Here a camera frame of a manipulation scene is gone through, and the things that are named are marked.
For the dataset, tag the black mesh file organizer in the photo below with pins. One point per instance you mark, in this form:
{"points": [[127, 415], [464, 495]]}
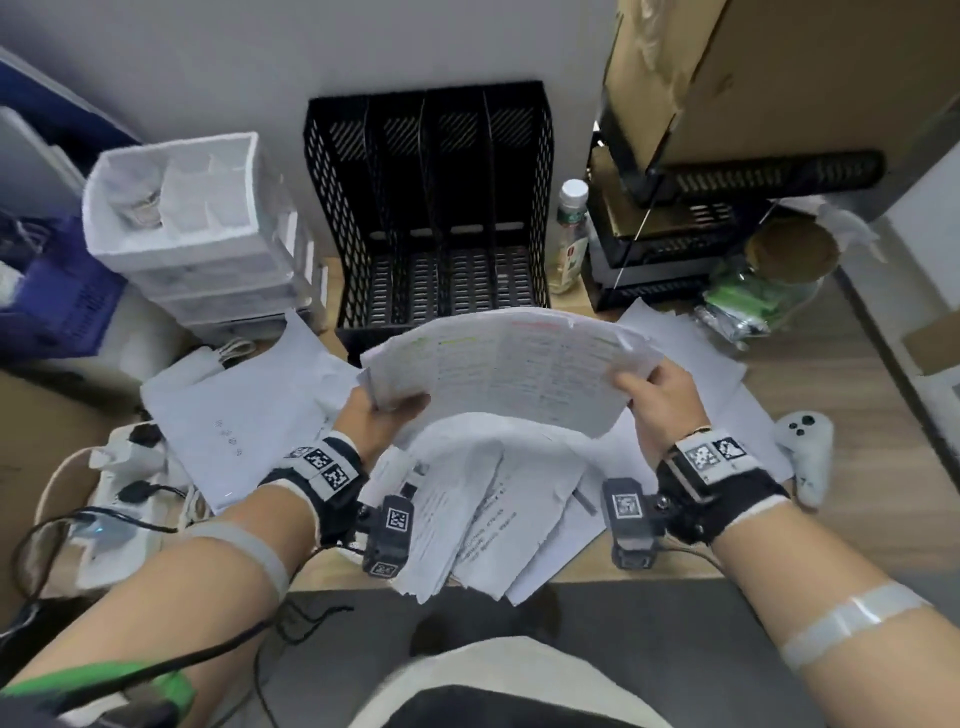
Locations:
{"points": [[465, 270]]}

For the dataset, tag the black letter trays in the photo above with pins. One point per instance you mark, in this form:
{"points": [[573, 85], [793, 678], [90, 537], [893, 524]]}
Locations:
{"points": [[675, 247]]}

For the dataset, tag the wooden table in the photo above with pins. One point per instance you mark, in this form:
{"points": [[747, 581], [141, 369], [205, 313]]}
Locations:
{"points": [[862, 375]]}

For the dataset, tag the grey spiral notebook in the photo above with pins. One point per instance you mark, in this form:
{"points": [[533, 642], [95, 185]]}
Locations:
{"points": [[30, 172]]}

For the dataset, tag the white handheld controller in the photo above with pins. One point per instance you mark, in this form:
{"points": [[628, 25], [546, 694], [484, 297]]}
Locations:
{"points": [[806, 450]]}

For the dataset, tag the white power strip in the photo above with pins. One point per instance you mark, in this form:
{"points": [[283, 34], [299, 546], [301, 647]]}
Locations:
{"points": [[120, 465]]}

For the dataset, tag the white box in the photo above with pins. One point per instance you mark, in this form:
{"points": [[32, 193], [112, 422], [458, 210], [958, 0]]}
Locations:
{"points": [[150, 337]]}

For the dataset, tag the small clear jar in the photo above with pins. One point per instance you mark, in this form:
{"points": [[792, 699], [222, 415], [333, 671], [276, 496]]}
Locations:
{"points": [[139, 199]]}

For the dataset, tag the white papers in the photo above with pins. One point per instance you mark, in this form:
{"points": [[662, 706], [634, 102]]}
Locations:
{"points": [[487, 487]]}

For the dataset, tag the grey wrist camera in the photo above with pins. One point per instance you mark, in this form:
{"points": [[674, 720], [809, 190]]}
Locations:
{"points": [[390, 532], [630, 525]]}

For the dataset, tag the large brown cardboard box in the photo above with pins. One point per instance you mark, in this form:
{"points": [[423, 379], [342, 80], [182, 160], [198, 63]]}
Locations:
{"points": [[787, 82]]}

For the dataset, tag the person's left forearm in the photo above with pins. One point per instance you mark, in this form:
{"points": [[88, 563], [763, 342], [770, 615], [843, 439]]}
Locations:
{"points": [[150, 622]]}

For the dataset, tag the brown shoe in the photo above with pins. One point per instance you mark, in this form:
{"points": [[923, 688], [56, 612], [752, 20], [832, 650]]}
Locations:
{"points": [[544, 613], [439, 636]]}

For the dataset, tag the person's right forearm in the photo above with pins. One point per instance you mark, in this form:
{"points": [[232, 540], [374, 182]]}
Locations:
{"points": [[840, 622]]}

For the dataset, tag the black marker wristband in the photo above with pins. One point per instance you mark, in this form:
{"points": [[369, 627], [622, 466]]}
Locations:
{"points": [[720, 472], [330, 469]]}

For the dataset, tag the glass jar with cork lid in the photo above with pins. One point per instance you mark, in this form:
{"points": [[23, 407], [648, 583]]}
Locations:
{"points": [[757, 300]]}

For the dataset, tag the person's left hand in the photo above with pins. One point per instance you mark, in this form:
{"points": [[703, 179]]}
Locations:
{"points": [[367, 431]]}

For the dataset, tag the person's right hand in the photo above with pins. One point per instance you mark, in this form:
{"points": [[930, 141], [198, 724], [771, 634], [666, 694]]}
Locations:
{"points": [[667, 412]]}

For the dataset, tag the white drawer organiser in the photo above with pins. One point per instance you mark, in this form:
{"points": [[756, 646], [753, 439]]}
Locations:
{"points": [[210, 277]]}

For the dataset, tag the white shirt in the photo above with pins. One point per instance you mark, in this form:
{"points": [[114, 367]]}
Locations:
{"points": [[487, 667]]}

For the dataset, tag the clear bottle white cap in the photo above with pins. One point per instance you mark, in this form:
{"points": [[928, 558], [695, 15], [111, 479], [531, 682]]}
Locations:
{"points": [[570, 247]]}

